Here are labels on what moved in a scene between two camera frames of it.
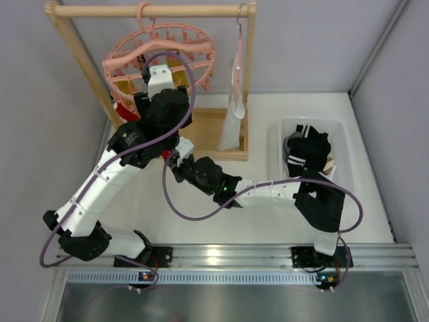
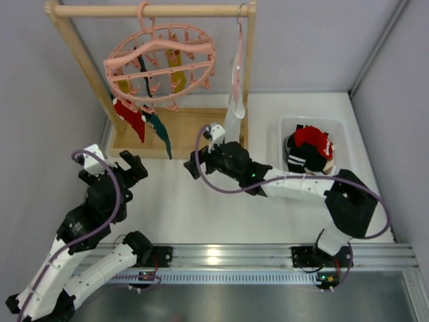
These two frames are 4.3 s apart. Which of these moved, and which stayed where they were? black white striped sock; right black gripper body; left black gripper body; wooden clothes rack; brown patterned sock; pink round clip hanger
Moved: left black gripper body; right black gripper body
Stayed: black white striped sock; wooden clothes rack; brown patterned sock; pink round clip hanger
